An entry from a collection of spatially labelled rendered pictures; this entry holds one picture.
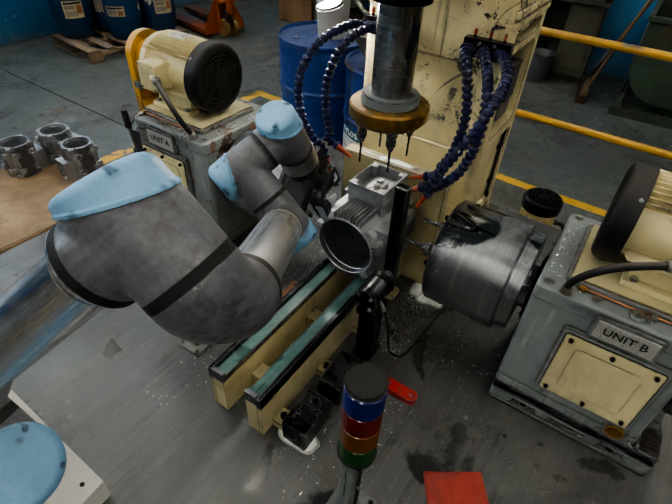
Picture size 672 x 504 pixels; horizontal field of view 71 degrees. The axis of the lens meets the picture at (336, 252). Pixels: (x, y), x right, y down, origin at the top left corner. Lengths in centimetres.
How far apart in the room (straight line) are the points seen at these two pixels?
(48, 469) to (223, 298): 40
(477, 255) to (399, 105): 35
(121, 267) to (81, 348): 85
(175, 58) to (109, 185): 95
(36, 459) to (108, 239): 39
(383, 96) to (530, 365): 65
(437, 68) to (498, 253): 49
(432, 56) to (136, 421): 107
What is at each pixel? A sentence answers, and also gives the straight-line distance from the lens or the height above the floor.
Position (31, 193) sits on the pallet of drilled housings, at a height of 15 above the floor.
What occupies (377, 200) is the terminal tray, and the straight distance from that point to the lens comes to 113.
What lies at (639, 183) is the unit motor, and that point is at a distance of 93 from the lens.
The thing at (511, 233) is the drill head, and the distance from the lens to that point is 105.
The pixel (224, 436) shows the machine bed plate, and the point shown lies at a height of 80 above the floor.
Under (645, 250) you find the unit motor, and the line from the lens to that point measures 97.
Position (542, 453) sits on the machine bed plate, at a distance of 117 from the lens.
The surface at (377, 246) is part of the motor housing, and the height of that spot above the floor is 105.
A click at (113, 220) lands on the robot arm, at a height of 149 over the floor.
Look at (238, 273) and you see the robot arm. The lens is 49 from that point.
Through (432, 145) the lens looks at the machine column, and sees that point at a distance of 131.
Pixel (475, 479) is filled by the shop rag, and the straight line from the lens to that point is 108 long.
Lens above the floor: 175
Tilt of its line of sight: 40 degrees down
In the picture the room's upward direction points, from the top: 3 degrees clockwise
